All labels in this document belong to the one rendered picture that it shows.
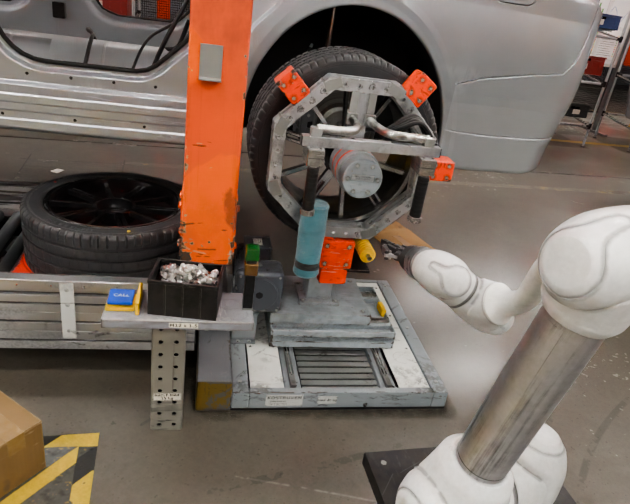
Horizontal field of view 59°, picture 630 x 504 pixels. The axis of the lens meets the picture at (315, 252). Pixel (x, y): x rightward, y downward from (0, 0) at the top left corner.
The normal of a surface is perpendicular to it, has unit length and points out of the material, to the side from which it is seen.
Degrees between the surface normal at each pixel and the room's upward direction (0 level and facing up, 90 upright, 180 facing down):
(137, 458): 0
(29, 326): 90
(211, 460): 0
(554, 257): 83
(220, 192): 90
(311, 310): 0
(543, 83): 90
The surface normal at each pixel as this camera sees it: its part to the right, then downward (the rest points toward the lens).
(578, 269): -0.85, 0.00
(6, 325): 0.16, 0.46
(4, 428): 0.14, -0.89
